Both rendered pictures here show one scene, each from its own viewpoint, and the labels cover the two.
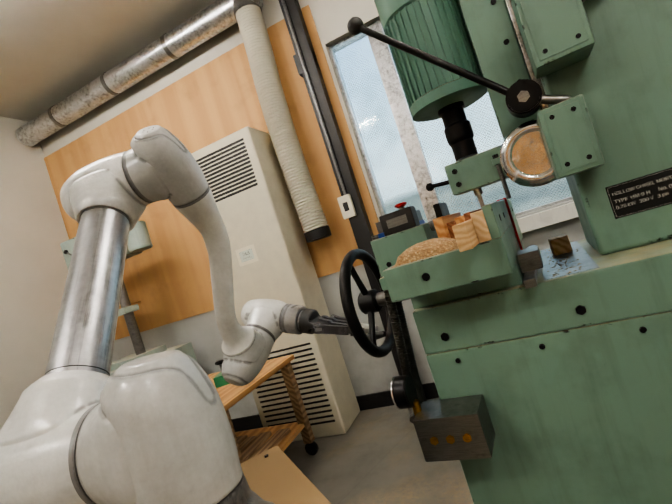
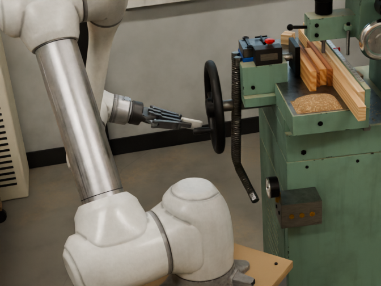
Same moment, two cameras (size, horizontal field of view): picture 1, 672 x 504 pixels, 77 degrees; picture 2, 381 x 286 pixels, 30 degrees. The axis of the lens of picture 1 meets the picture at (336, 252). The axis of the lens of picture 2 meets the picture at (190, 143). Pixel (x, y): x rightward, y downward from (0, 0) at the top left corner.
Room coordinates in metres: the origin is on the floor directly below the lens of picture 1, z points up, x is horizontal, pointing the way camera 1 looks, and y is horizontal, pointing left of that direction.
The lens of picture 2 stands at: (-0.58, 1.02, 1.73)
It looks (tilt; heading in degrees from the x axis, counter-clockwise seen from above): 28 degrees down; 330
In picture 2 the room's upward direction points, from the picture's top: 5 degrees counter-clockwise
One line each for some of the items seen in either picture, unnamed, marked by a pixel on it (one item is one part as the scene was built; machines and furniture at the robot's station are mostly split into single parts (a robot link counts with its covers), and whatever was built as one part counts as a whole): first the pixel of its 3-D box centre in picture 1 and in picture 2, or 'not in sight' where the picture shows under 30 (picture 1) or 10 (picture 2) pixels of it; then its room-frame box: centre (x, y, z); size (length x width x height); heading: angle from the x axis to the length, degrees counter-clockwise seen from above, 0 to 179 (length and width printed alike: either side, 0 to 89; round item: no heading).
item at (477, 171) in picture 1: (482, 173); (330, 27); (0.94, -0.37, 1.03); 0.14 x 0.07 x 0.09; 64
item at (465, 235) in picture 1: (485, 223); (327, 67); (0.91, -0.33, 0.92); 0.65 x 0.02 x 0.04; 154
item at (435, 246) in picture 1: (426, 248); (316, 100); (0.77, -0.16, 0.91); 0.12 x 0.09 x 0.03; 64
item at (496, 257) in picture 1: (448, 256); (288, 81); (1.00, -0.25, 0.87); 0.61 x 0.30 x 0.06; 154
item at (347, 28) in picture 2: (502, 176); (347, 38); (0.89, -0.38, 1.00); 0.02 x 0.02 x 0.10; 64
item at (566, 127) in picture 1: (568, 139); not in sight; (0.73, -0.45, 1.02); 0.09 x 0.07 x 0.12; 154
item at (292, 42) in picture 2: (433, 225); (284, 57); (1.00, -0.24, 0.95); 0.09 x 0.07 x 0.09; 154
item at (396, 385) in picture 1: (407, 396); (274, 189); (0.81, -0.05, 0.65); 0.06 x 0.04 x 0.08; 154
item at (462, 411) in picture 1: (453, 428); (297, 207); (0.78, -0.11, 0.58); 0.12 x 0.08 x 0.08; 64
